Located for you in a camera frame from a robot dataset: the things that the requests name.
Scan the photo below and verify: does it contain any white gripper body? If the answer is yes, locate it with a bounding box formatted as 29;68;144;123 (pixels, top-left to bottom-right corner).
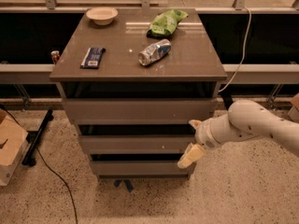
195;119;225;148

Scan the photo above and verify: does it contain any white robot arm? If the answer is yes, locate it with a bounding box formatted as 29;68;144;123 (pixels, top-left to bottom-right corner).
178;100;299;169

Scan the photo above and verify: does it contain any grey top drawer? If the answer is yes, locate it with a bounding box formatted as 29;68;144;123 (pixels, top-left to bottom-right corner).
62;99;217;125

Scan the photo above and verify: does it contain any grey drawer cabinet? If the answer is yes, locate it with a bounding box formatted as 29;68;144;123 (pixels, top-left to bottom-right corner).
50;9;226;179

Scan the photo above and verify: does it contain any black stand leg right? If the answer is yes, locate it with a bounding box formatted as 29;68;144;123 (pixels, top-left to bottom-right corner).
221;88;234;109

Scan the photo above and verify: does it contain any black stand leg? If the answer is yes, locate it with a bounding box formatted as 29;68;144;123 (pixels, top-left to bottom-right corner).
221;88;234;109
21;109;53;166

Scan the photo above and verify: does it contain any cardboard box at right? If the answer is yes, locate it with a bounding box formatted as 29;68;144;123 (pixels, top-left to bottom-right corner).
288;93;299;123

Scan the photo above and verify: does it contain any cardboard box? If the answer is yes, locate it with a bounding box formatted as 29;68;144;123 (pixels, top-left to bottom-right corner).
288;93;299;123
0;109;28;186

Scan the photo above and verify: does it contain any blue tape cross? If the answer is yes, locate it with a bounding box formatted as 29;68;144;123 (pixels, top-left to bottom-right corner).
113;179;135;193

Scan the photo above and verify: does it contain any crushed silver can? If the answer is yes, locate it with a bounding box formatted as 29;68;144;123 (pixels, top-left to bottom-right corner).
138;39;172;66

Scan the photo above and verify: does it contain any green chip bag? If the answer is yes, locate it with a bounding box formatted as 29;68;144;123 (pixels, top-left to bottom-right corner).
147;9;189;37

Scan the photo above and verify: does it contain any blue snack wrapper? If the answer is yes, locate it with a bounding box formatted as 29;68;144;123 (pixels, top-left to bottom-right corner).
80;48;106;69

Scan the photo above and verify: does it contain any white paper bowl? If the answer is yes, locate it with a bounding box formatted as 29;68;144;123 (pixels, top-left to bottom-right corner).
86;7;118;25

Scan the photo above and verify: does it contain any red soda can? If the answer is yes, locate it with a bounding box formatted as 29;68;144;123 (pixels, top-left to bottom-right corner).
50;50;60;64

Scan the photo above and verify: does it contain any black stand leg left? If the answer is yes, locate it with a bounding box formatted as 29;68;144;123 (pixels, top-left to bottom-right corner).
21;109;53;166

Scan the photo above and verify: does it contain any white cable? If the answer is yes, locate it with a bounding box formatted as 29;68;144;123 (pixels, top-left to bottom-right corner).
218;6;252;94

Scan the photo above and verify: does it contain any black floor cable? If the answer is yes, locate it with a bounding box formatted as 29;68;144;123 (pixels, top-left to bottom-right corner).
0;105;78;224

